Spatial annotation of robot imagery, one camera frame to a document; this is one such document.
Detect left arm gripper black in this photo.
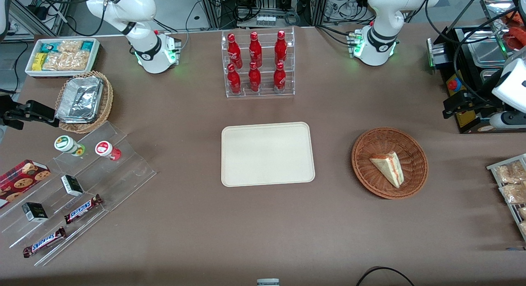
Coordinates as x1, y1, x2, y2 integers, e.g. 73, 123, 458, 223
443, 91, 499, 120

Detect right arm gripper black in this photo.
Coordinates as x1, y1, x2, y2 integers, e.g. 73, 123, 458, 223
0, 99, 60, 131

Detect triangle sandwich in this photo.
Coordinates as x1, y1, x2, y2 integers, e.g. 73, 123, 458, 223
369, 151, 405, 189

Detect light tan wicker basket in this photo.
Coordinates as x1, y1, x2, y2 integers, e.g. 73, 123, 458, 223
55, 71, 114, 134

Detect brown round wicker basket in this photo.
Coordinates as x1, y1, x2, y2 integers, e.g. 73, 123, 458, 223
351, 127, 429, 200

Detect beige rectangular tray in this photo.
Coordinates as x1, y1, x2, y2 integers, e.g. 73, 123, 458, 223
221, 122, 316, 187

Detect red emergency stop button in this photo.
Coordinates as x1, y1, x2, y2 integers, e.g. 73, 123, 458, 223
448, 74, 464, 93

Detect black food warmer cabinet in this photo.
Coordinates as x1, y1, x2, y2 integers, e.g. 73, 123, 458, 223
427, 0, 526, 134

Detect green sunflower lid cup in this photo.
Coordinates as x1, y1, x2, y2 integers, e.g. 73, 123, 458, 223
54, 135, 86, 157

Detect yellow snack packet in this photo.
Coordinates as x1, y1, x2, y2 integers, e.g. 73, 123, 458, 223
32, 53, 48, 72

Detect stacked aluminium foil containers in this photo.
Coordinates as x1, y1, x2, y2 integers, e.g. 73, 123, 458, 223
56, 76, 104, 124

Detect red plaid cookie box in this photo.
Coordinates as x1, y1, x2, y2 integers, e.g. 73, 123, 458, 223
0, 159, 52, 209

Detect clear bag of cookies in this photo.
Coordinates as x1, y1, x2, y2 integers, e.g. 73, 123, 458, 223
58, 40, 83, 53
42, 51, 90, 71

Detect clear bag of pastry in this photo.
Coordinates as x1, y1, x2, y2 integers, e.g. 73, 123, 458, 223
499, 183, 526, 205
495, 160, 526, 184

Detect small black carton box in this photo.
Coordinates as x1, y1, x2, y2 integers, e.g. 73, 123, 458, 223
22, 202, 49, 223
61, 175, 85, 197

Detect red strawberry lid cup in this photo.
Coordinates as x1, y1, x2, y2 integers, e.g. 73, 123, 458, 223
95, 141, 122, 161

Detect white rectangular snack bin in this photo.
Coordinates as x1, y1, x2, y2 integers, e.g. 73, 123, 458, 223
25, 38, 102, 78

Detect Snickers chocolate bar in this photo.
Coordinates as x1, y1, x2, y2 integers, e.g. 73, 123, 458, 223
64, 194, 104, 225
23, 227, 67, 258

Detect clear acrylic stepped stand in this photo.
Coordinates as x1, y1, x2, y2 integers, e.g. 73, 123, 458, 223
0, 121, 157, 267

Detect red cola bottle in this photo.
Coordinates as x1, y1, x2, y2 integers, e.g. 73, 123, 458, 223
249, 31, 263, 68
273, 62, 287, 94
227, 63, 242, 95
248, 61, 262, 93
275, 30, 288, 67
227, 33, 243, 69

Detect clear acrylic bottle rack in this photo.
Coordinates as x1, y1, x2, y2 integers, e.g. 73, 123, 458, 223
221, 27, 296, 99

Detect aluminium frame rack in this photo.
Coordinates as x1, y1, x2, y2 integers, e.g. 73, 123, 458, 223
9, 0, 75, 37

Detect black floor cable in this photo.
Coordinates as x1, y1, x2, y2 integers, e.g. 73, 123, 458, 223
355, 266, 416, 286

